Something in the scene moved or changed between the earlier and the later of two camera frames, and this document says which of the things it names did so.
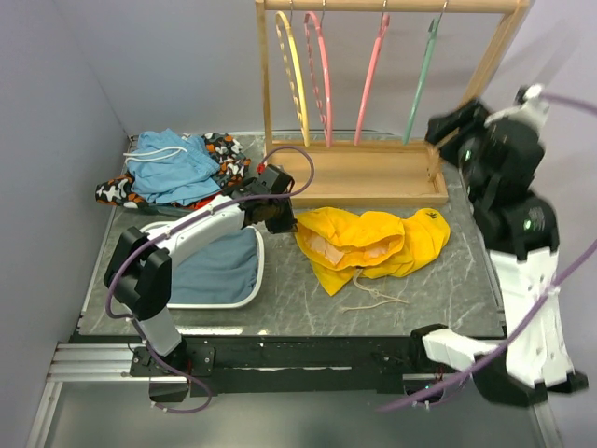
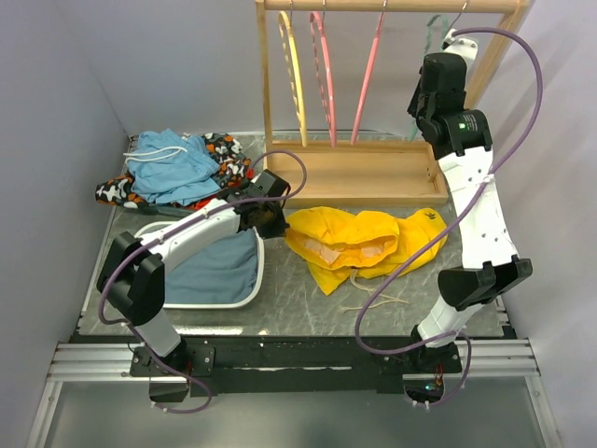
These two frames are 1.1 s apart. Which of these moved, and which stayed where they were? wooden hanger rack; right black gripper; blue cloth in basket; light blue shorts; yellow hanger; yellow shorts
Moved: right black gripper; yellow shorts
Stayed: wooden hanger rack; yellow hanger; light blue shorts; blue cloth in basket
